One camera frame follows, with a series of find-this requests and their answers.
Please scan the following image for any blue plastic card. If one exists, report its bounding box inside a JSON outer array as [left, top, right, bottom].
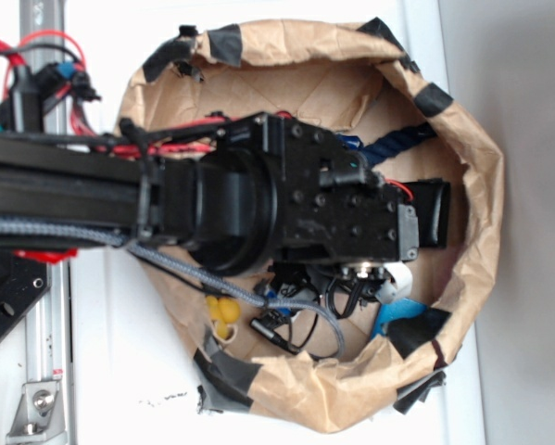
[[370, 298, 427, 339]]

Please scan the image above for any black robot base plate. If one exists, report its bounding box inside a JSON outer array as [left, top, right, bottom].
[[0, 249, 50, 343]]

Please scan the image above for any yellow rubber duck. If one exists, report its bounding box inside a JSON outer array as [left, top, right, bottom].
[[205, 295, 241, 341]]

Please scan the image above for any aluminium extrusion rail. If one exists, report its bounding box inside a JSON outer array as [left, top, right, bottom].
[[19, 1, 77, 444]]

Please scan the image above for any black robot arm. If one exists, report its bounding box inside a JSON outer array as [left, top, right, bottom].
[[0, 63, 419, 276]]

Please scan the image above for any metal corner bracket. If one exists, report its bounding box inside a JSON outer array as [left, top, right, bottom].
[[6, 380, 68, 444]]

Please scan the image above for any brown paper bag bin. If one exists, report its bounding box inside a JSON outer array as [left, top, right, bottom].
[[120, 19, 504, 433]]

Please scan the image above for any grey braided cable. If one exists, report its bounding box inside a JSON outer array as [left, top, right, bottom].
[[0, 218, 347, 359]]

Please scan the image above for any navy blue twisted rope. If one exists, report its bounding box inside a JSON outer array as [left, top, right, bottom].
[[335, 121, 438, 164]]

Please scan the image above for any white plastic tray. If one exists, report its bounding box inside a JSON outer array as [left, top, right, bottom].
[[65, 1, 486, 444]]

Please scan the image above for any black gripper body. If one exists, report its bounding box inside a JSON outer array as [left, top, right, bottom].
[[259, 114, 419, 275]]

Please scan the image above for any red wire bundle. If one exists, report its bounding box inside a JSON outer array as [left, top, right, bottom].
[[0, 30, 415, 261]]

